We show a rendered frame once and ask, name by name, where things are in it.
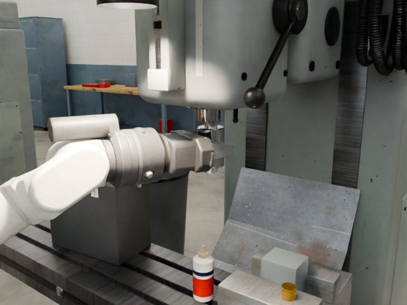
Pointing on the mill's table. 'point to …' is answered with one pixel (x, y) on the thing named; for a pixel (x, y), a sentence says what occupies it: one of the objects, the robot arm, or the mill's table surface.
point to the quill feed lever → (281, 8)
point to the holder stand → (106, 224)
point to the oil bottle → (203, 276)
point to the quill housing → (218, 54)
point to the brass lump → (288, 291)
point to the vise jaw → (257, 292)
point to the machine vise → (318, 281)
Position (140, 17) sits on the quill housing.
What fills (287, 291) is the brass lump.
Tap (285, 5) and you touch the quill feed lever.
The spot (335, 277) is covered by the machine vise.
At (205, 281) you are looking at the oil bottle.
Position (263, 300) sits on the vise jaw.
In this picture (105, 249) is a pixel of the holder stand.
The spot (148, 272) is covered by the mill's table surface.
